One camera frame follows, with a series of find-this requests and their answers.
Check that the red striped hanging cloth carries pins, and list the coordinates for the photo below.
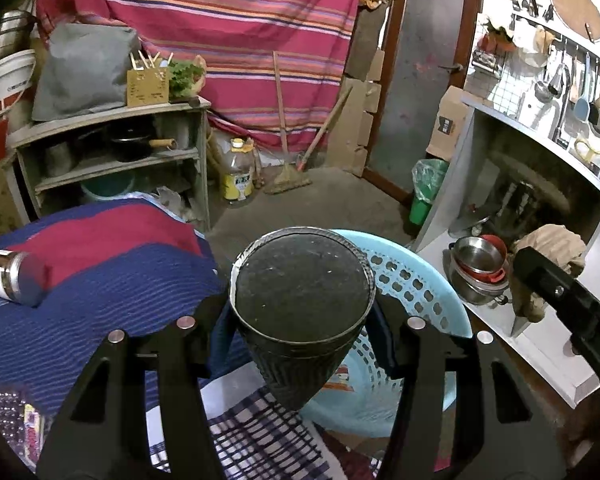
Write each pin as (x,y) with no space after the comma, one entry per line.
(230,20)

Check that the white plastic bucket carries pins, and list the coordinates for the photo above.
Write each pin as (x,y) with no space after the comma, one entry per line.
(7,85)

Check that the cardboard box with dark print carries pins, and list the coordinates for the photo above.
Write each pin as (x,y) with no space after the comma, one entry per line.
(445,125)

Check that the stacked cardboard sheets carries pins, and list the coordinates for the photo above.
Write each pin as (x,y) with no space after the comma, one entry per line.
(355,125)

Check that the light blue plastic basket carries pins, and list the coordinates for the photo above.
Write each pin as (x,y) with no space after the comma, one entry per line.
(422,292)

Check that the stack of steel bowls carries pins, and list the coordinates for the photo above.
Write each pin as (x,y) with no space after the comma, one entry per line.
(472,265)

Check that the teal plastic basin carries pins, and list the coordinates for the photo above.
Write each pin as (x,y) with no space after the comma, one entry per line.
(107,186)

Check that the white kitchen counter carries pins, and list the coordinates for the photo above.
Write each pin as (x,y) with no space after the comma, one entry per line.
(555,360)

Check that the striped blue red table blanket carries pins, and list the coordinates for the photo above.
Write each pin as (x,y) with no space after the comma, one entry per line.
(105,285)

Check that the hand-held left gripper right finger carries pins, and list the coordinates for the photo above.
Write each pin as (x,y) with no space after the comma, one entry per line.
(384,342)

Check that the straw broom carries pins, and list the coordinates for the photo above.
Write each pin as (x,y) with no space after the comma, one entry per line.
(285,180)

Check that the grey door with brown frame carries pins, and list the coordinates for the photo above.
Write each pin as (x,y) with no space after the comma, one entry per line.
(420,50)

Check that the round wooden board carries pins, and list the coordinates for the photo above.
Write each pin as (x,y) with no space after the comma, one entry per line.
(577,10)

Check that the green bin with plastic bag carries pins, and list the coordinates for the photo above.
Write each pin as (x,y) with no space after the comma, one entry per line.
(427,190)

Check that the yellow label oil bottle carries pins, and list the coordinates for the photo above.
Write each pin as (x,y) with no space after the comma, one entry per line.
(237,180)

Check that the glass jar with label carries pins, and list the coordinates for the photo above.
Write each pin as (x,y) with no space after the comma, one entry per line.
(10,276)

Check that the low wooden shelf unit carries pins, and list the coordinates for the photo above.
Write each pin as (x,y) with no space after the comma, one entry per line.
(105,116)

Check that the brown cloth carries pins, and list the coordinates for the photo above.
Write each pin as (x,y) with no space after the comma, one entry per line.
(555,242)

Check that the black paper cup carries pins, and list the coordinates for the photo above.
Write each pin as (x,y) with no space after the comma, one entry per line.
(300,300)

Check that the blue spatula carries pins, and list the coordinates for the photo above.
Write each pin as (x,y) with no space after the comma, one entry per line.
(581,107)

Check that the grey cushion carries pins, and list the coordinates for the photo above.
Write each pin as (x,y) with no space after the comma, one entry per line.
(87,70)

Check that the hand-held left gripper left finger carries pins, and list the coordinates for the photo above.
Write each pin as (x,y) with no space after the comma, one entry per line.
(200,332)

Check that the small grey metal pot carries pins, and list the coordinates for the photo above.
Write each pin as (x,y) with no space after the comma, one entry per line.
(59,157)

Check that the steel pot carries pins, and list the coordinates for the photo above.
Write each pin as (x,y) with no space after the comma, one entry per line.
(10,35)

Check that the steel ladle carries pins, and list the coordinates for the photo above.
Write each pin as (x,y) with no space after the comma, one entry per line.
(555,82)

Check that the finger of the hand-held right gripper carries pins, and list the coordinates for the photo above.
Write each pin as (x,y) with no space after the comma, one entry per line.
(540,272)

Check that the bag of green vegetables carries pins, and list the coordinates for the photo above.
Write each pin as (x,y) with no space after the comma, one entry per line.
(185,77)

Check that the red bowl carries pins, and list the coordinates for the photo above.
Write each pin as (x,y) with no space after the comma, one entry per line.
(497,247)

